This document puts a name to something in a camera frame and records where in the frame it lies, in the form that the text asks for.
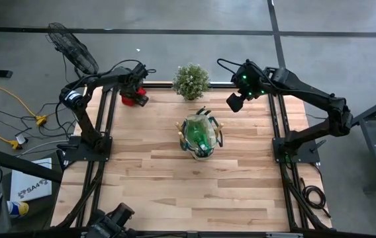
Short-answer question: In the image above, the red gardening glove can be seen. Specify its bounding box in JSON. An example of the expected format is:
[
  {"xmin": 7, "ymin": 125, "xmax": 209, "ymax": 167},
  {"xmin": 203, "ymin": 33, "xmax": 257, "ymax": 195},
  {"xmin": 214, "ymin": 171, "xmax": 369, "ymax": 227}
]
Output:
[{"xmin": 120, "ymin": 86, "xmax": 148, "ymax": 107}]

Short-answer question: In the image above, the green spray bottle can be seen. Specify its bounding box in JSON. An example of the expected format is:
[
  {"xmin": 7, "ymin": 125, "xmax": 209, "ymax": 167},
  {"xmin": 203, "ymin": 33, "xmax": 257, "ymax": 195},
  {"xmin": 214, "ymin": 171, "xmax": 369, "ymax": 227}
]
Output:
[{"xmin": 186, "ymin": 119, "xmax": 216, "ymax": 155}]

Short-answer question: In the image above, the beige green gardening bag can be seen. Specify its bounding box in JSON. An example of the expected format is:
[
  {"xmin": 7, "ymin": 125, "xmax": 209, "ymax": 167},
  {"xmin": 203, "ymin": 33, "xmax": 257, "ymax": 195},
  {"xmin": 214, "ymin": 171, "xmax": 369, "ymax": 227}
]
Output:
[{"xmin": 177, "ymin": 114, "xmax": 224, "ymax": 162}]

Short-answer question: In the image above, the small potted green plant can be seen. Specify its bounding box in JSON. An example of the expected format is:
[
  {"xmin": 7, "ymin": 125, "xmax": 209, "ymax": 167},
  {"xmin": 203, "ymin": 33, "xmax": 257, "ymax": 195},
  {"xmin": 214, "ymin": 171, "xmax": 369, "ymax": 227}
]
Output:
[{"xmin": 172, "ymin": 63, "xmax": 211, "ymax": 101}]

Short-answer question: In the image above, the black floor fan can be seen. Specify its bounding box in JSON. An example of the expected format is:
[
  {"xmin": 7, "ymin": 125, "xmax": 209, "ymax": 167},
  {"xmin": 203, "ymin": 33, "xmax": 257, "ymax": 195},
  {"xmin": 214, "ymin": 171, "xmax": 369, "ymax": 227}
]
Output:
[{"xmin": 46, "ymin": 22, "xmax": 100, "ymax": 80}]

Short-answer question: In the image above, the black metal beam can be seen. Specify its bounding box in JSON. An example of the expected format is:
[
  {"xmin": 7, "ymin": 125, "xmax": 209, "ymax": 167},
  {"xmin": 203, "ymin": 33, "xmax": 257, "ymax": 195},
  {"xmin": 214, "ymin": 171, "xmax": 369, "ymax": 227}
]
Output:
[{"xmin": 0, "ymin": 145, "xmax": 64, "ymax": 183}]

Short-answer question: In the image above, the white cardboard box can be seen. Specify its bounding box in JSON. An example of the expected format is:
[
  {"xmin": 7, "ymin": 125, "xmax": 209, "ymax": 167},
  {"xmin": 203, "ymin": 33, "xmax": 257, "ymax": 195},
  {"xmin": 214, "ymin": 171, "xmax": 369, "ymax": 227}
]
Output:
[{"xmin": 10, "ymin": 157, "xmax": 53, "ymax": 202}]

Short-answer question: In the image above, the yellow blue can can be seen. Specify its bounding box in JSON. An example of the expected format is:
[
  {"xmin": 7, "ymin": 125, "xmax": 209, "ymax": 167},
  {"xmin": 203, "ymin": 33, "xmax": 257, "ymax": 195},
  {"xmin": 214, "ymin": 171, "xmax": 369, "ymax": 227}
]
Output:
[{"xmin": 6, "ymin": 200, "xmax": 30, "ymax": 219}]

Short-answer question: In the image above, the black aluminium table frame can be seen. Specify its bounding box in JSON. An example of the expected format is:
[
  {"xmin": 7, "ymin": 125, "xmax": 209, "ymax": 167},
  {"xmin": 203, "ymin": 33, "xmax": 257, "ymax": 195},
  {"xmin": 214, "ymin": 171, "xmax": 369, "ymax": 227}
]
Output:
[{"xmin": 55, "ymin": 81, "xmax": 331, "ymax": 232}]

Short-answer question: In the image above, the yellow extension cable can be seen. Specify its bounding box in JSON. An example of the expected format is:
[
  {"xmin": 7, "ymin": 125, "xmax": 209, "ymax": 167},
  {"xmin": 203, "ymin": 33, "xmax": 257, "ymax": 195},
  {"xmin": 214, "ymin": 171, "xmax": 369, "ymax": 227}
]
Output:
[{"xmin": 0, "ymin": 63, "xmax": 48, "ymax": 150}]

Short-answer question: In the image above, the grey floor cable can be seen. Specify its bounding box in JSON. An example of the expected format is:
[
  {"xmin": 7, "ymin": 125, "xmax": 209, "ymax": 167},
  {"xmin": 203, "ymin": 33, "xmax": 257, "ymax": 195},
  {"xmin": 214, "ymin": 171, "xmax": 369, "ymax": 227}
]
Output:
[{"xmin": 15, "ymin": 138, "xmax": 70, "ymax": 157}]

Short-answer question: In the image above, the coiled black cable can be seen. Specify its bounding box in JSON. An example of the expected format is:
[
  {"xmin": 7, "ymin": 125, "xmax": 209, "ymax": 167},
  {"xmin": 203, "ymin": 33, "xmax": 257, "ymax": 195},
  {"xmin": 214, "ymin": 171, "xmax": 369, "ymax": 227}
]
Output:
[{"xmin": 302, "ymin": 177, "xmax": 332, "ymax": 219}]

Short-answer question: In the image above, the black floor cable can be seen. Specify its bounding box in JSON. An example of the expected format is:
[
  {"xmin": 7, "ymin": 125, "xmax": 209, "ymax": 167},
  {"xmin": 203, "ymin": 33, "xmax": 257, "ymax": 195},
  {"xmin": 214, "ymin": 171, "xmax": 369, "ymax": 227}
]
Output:
[{"xmin": 0, "ymin": 100, "xmax": 38, "ymax": 120}]

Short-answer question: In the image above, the silver aluminium bracket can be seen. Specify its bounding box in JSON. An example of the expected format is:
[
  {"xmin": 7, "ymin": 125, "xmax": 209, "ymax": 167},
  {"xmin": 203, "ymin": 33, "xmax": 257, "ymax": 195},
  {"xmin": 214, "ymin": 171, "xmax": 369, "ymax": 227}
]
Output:
[{"xmin": 266, "ymin": 232, "xmax": 304, "ymax": 238}]

